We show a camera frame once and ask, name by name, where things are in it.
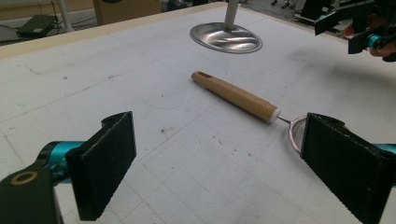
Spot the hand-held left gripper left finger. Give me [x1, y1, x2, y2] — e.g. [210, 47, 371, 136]
[36, 111, 137, 222]

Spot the wooden-handled metal strainer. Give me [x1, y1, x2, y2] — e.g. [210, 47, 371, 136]
[191, 70, 309, 156]

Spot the black laptop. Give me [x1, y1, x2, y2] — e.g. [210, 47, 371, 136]
[16, 14, 58, 38]

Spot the white stand pole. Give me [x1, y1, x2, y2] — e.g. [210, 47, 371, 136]
[57, 0, 75, 33]

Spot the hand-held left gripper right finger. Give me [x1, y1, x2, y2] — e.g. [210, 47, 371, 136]
[300, 112, 396, 224]

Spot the brown cardboard box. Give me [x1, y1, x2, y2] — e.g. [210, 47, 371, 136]
[92, 0, 162, 26]

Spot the black equipment on floor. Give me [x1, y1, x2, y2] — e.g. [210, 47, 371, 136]
[293, 0, 337, 25]

